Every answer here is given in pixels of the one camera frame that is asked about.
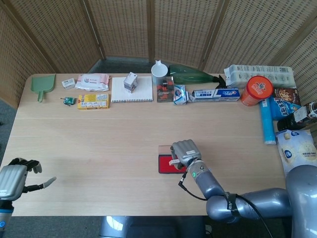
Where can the green plastic bottle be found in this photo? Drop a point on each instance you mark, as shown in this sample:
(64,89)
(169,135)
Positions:
(190,75)

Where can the green plastic dustpan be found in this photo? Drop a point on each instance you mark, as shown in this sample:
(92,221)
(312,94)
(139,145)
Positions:
(43,83)

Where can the yellow flat cardboard box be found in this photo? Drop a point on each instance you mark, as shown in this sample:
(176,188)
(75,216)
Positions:
(93,101)

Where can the red ink pad clear lid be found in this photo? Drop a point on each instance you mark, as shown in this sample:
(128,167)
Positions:
(164,166)

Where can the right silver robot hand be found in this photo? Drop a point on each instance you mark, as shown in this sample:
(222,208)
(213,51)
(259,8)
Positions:
(185,151)

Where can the blue snack bag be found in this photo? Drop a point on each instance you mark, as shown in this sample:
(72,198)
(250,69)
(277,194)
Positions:
(283,107)

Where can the white tissue roll pack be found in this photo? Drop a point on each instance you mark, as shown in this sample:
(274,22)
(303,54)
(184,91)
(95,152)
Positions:
(262,73)

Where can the white blue food bag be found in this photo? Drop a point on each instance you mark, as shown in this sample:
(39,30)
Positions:
(299,148)

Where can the clear coffee capsule box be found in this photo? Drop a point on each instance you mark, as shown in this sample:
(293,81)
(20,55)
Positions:
(164,91)

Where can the blue cylindrical tube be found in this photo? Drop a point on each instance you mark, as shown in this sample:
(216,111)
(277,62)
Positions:
(268,124)

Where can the small white cardboard box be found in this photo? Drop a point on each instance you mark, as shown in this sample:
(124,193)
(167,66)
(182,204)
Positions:
(68,83)

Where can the blue white toothpaste box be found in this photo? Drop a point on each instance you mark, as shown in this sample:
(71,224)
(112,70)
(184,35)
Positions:
(215,95)

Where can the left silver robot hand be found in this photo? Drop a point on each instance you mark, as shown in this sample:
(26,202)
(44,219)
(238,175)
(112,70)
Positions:
(11,181)

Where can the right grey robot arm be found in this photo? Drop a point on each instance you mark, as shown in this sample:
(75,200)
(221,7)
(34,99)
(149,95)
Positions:
(267,202)

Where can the pale blue plastic mug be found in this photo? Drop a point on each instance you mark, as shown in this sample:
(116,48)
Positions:
(159,72)

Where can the dark soy sauce bottle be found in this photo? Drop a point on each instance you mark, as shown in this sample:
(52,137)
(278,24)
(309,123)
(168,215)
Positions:
(292,119)

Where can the pink white wet wipes pack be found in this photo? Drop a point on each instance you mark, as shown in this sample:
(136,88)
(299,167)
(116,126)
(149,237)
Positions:
(92,81)

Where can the brown cookie box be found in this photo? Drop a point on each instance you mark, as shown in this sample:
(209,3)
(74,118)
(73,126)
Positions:
(287,94)

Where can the grey robot torso base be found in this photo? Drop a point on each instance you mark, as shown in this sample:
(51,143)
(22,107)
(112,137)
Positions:
(148,226)

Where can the wooden perforated folding screen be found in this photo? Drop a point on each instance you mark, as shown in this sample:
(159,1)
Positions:
(123,29)

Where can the blue-white snack pouch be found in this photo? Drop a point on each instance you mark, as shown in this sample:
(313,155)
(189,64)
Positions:
(179,95)

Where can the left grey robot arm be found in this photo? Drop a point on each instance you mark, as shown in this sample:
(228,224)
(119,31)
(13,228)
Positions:
(4,218)

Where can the white spiral notebook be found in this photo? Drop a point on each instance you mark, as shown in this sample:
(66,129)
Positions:
(143,93)

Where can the orange round canister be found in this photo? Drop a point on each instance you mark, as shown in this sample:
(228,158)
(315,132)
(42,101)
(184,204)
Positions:
(256,90)

